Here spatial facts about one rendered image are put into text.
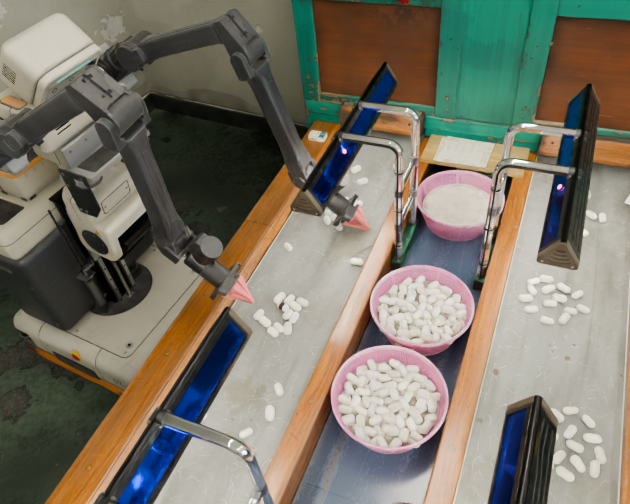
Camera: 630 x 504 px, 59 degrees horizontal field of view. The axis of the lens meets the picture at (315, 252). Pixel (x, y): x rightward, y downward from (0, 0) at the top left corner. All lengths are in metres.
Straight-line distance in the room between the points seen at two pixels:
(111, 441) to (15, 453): 1.12
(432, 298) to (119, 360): 1.18
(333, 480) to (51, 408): 1.47
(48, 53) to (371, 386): 1.13
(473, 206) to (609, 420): 0.75
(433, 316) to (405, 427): 0.32
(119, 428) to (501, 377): 0.90
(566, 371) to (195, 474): 0.88
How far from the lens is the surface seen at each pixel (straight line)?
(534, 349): 1.48
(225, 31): 1.46
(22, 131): 1.46
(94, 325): 2.32
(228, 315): 1.07
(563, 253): 1.22
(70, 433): 2.45
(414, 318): 1.49
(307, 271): 1.61
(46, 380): 2.64
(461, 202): 1.83
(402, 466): 1.36
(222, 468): 1.33
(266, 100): 1.52
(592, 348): 1.52
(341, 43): 2.00
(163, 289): 2.33
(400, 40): 1.92
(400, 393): 1.39
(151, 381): 1.46
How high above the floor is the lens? 1.93
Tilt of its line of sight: 46 degrees down
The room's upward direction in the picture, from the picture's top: 8 degrees counter-clockwise
